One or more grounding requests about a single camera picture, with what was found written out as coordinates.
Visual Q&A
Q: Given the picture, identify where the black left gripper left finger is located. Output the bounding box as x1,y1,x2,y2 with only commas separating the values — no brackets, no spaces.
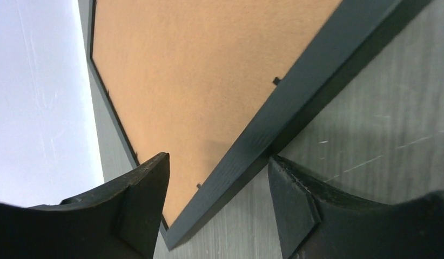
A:
0,153,170,258

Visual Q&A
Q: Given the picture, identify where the black picture frame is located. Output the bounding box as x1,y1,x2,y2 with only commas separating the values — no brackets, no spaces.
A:
86,1,429,249

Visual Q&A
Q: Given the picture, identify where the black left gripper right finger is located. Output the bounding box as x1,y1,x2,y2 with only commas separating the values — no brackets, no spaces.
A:
268,156,444,258

